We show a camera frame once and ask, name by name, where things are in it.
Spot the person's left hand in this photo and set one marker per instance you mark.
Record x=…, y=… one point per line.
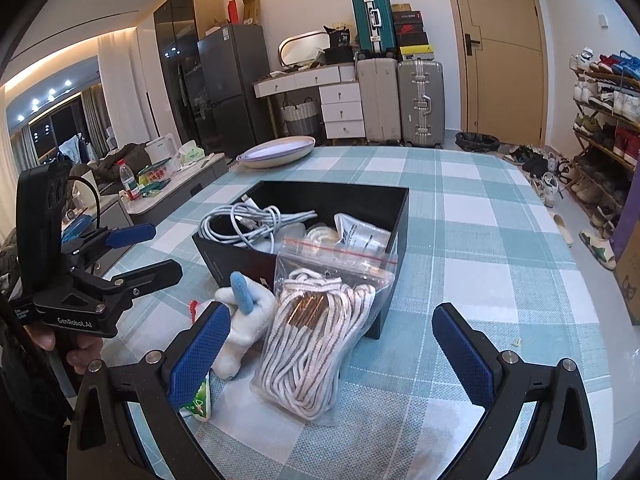
x=79, y=349

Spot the white oval dish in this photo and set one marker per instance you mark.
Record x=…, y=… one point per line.
x=277, y=152

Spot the white plush toy blue tag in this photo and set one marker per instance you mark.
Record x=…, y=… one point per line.
x=252, y=307

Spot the brown cardboard box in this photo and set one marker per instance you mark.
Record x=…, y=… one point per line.
x=627, y=275

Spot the black bag on desk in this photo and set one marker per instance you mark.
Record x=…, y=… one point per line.
x=340, y=48

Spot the wooden shoe rack with shoes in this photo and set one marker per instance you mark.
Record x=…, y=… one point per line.
x=606, y=127

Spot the black open storage box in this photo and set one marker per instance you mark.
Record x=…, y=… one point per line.
x=245, y=232

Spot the black glass cabinet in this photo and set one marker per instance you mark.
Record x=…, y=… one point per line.
x=179, y=26

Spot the silver suitcase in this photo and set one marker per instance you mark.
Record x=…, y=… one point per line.
x=422, y=103

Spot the green white medicine packet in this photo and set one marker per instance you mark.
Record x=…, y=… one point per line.
x=200, y=406

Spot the purple paper bag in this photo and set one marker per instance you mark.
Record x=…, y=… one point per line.
x=628, y=218

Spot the plastic water bottle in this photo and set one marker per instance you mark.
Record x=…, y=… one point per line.
x=129, y=182

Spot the beige suitcase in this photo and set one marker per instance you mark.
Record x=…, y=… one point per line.
x=378, y=84

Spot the woven laundry basket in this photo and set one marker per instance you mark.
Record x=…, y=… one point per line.
x=301, y=119

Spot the grey low cabinet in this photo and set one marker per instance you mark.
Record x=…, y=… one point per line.
x=115, y=212

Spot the white printed plastic pouch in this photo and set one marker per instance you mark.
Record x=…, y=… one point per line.
x=359, y=235

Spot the teal suitcase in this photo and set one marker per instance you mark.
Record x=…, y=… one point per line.
x=375, y=28

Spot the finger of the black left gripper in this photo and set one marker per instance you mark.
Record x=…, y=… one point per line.
x=97, y=243
x=85, y=290

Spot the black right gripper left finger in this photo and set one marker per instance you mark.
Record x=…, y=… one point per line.
x=104, y=443

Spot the dark grey refrigerator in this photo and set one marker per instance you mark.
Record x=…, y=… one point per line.
x=233, y=58

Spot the beige slipper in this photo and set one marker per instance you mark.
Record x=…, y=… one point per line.
x=562, y=228

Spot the green tissue pack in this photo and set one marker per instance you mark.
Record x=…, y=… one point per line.
x=189, y=152

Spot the stack of shoe boxes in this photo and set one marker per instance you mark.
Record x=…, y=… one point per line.
x=410, y=34

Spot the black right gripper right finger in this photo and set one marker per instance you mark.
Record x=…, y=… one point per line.
x=559, y=442

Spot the white drawer desk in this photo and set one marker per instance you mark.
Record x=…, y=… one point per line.
x=335, y=89

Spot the black floor bag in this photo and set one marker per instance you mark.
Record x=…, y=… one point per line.
x=474, y=142

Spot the wooden door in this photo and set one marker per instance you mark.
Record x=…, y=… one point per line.
x=503, y=63

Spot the oval mirror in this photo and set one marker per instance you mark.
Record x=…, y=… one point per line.
x=303, y=49

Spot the green star slipper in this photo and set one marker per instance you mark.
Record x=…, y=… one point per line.
x=600, y=248

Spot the white electric kettle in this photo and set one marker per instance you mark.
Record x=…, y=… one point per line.
x=161, y=148

